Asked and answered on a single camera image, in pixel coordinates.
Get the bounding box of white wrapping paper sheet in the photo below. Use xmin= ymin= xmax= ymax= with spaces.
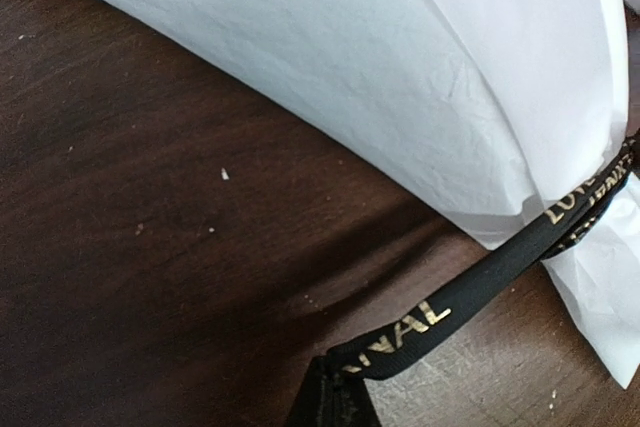
xmin=104 ymin=0 xmax=639 ymax=386

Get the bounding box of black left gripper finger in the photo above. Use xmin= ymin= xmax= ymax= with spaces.
xmin=287 ymin=356 xmax=381 ymax=427

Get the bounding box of black strap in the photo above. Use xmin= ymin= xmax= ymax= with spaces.
xmin=327 ymin=136 xmax=640 ymax=382

